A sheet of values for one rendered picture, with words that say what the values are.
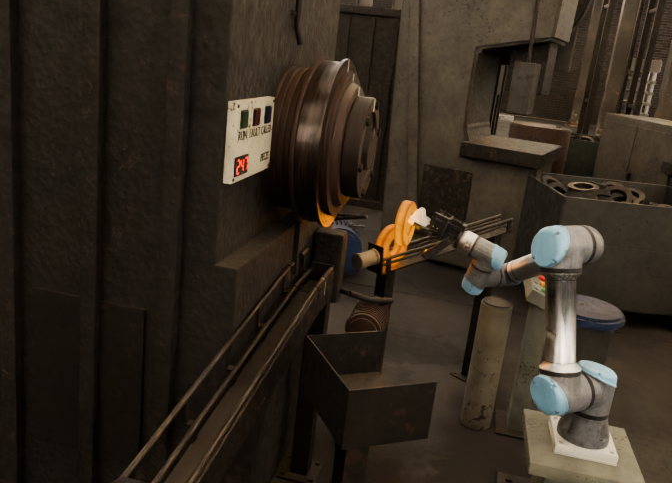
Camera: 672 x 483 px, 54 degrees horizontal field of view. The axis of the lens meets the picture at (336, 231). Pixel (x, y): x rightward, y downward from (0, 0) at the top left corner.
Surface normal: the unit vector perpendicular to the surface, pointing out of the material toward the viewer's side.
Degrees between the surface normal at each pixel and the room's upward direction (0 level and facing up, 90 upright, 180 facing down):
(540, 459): 0
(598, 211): 90
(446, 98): 90
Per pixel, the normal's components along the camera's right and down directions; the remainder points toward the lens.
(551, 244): -0.87, -0.11
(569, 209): 0.03, 0.27
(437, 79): -0.46, 0.18
